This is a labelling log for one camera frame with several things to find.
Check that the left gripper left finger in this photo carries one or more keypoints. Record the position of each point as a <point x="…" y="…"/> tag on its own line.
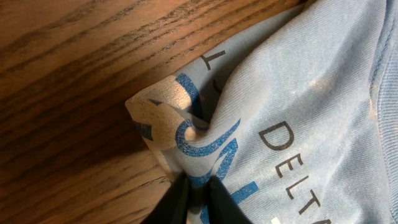
<point x="173" y="206"/>

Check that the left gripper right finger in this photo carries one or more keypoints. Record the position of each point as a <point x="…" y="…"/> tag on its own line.
<point x="222" y="209"/>

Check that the light blue printed t-shirt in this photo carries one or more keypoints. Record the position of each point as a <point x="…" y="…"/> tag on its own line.
<point x="296" y="115"/>

